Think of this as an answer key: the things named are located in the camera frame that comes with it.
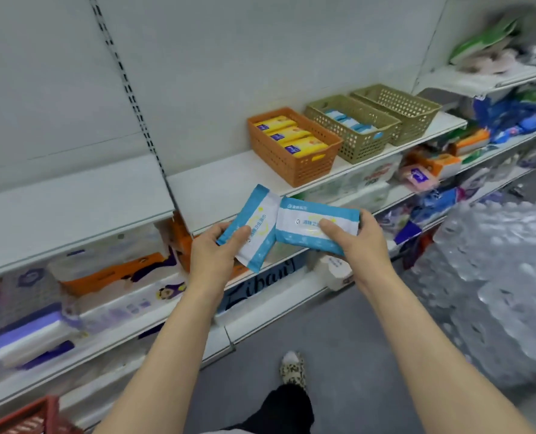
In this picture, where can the person's left hand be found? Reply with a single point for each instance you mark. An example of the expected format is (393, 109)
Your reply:
(211, 266)

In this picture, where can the person's right hand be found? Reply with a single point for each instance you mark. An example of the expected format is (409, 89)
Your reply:
(369, 257)

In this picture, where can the light blue wipes pack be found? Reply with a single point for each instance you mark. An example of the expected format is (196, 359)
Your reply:
(308, 221)
(259, 212)

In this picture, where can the olive plastic basket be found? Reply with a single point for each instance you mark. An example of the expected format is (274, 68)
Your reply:
(412, 131)
(363, 151)

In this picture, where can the orange plastic basket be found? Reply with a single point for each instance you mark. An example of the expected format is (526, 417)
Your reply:
(295, 169)

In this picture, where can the stack of blue wipes packets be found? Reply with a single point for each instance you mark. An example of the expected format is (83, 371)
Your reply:
(354, 124)

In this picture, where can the red plastic shopping basket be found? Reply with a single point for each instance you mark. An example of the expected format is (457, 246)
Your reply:
(23, 420)

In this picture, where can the person's right forearm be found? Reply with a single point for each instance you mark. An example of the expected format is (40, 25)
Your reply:
(440, 366)

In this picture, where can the person's left forearm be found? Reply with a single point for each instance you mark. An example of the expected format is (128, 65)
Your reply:
(159, 370)

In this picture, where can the white bag blue print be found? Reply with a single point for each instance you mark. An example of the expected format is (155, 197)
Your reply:
(335, 273)

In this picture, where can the dark printed pack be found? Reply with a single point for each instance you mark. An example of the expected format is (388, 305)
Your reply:
(259, 284)

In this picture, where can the green and white tissue pack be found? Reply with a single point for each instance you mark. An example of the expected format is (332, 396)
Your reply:
(354, 180)

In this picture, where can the orange white paper roll pack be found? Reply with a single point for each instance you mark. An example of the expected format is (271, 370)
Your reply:
(114, 275)

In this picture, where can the white wrapped paper pack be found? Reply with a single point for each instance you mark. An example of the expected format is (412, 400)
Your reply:
(109, 253)

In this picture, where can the orange white tissue pack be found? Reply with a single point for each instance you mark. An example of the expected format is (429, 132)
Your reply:
(437, 164)

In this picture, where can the pack of clear bottles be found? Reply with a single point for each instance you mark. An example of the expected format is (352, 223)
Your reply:
(489, 289)

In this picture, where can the leopard print shoe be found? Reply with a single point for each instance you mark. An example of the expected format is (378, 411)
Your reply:
(293, 370)

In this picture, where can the black trousers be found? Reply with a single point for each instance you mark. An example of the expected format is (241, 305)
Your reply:
(281, 411)

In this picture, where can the white purple dotted tissue pack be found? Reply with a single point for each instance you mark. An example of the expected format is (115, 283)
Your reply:
(32, 289)

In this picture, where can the purple and white tissue pack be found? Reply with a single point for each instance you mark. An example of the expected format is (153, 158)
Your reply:
(28, 334)

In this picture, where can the row of blue packs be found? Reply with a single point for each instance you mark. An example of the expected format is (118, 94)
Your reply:
(512, 117)

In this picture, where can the green white plastic bag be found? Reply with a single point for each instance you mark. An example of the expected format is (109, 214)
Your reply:
(480, 40)

